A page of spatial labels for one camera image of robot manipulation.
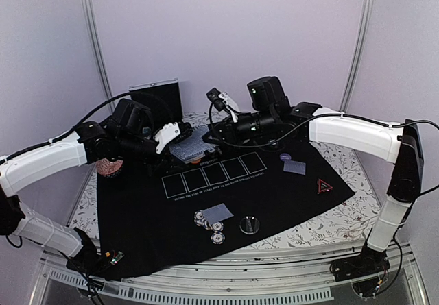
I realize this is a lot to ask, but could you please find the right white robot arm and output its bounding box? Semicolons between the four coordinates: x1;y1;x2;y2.
203;76;424;281

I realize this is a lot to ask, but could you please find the dealt card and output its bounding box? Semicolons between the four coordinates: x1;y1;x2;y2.
283;160;306;175
202;203;234;224

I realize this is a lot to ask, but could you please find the front aluminium rail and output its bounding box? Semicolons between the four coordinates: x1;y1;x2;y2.
30;241;432;304

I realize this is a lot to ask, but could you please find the blue white chip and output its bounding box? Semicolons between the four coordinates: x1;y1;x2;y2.
210;222;224;232
211;232;225;245

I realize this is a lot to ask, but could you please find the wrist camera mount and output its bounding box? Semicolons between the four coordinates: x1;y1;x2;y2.
206;88;240;123
154;123;181;154

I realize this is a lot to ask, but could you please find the right aluminium frame post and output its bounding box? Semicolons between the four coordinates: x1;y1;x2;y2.
339;0;374;112

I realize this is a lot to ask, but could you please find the clear black dealer button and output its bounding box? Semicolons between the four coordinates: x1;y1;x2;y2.
239;216;260;235

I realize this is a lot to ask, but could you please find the aluminium poker chip case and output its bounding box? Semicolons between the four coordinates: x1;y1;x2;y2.
128;78;183;127

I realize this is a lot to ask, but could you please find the small green circuit board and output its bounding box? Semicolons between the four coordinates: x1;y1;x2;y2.
104;250;124;265

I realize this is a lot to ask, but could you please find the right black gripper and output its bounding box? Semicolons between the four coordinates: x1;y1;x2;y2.
204;108;277;149

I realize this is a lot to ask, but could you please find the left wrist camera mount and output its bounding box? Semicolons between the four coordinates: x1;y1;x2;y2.
154;123;181;154

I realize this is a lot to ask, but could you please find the aluminium frame post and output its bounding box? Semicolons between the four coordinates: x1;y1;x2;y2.
81;0;113;99
339;0;374;112

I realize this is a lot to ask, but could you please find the left aluminium frame post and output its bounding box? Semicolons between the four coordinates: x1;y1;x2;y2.
81;0;113;99

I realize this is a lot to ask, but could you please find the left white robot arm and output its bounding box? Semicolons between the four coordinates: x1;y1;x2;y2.
1;95;181;273

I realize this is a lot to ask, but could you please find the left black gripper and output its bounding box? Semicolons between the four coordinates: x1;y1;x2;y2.
117;131;189;178

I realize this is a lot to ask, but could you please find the poker chip stack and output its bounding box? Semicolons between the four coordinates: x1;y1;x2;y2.
194;210;211;230

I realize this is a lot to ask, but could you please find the red triangle black token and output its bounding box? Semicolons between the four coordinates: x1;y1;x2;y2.
317;178;333;195

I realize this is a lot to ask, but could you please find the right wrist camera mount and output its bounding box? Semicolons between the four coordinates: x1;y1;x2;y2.
206;88;240;123

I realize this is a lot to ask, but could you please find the black poker table mat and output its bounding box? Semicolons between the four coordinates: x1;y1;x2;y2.
97;139;353;280

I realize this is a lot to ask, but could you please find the blue patterned card deck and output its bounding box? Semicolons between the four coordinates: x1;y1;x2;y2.
169;125;215;164

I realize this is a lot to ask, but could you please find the purple small blind button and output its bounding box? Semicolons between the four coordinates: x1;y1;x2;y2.
279;153;292;162

